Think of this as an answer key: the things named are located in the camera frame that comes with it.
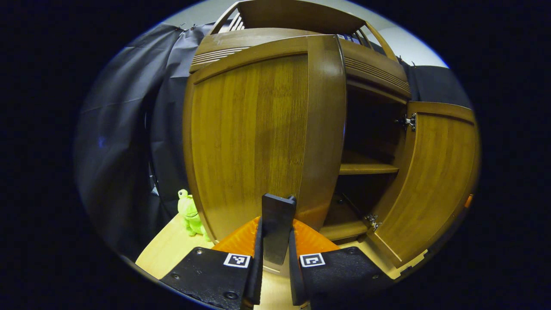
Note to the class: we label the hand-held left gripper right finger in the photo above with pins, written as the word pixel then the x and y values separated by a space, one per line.
pixel 340 275

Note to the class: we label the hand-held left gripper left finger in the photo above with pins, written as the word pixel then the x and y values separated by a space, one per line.
pixel 206 275

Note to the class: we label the metal door hinge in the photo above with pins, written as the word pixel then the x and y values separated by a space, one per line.
pixel 408 121
pixel 372 221

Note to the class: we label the green plush toy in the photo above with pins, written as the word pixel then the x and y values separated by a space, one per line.
pixel 189 213

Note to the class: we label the wooden cabinet drawer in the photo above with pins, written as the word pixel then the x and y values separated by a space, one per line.
pixel 379 71

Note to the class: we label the wooden inner shelf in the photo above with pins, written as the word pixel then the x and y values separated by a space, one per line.
pixel 366 167

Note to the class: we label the wooden double-door shoe cabinet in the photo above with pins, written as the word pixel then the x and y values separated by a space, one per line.
pixel 292 15

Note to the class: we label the wooden shoe cabinet door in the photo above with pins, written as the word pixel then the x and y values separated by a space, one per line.
pixel 249 137
pixel 434 181

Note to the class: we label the dark blue book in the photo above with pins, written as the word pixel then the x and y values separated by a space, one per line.
pixel 349 38

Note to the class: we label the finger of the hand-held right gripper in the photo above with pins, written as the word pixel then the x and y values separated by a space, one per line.
pixel 468 201

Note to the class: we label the black backdrop cloth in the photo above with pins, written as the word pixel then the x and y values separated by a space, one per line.
pixel 125 129

